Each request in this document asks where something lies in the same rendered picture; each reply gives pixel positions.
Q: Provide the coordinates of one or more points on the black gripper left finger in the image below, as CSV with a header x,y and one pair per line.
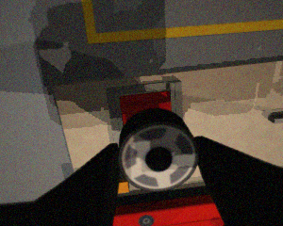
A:
x,y
86,198

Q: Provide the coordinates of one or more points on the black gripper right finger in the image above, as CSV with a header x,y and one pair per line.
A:
x,y
246,191

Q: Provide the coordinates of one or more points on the yellow rectangular outline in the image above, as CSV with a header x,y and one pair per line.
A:
x,y
172,32

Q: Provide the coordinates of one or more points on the black wheel with grey hub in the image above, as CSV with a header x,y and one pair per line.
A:
x,y
146,130

